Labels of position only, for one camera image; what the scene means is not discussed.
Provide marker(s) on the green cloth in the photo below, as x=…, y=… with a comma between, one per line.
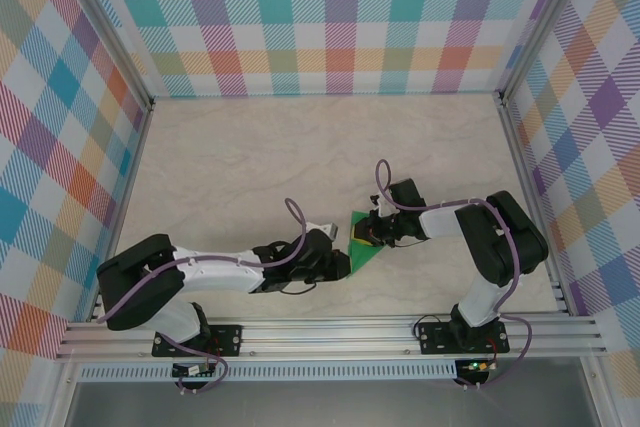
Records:
x=361, y=257

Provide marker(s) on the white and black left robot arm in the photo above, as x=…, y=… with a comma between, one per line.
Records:
x=215, y=272

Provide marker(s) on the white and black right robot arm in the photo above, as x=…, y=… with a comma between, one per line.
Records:
x=440, y=222

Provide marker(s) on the small dark circuit board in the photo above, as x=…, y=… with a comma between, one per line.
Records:
x=192, y=371

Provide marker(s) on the circuit board with yellow connector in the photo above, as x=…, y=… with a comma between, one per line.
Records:
x=477, y=366

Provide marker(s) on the wide aluminium mounting rail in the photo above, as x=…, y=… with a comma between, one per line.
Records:
x=325, y=334

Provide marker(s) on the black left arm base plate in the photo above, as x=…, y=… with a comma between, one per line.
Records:
x=227, y=339

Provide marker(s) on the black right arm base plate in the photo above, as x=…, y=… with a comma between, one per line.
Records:
x=435, y=339

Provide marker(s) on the aluminium side rail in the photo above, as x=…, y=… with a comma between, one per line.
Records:
x=122, y=197
x=531, y=187

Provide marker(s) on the aluminium corner post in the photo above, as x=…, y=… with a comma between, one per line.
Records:
x=111, y=32
x=542, y=22

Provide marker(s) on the aluminium frame leg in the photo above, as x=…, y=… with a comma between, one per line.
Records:
x=597, y=392
x=62, y=397

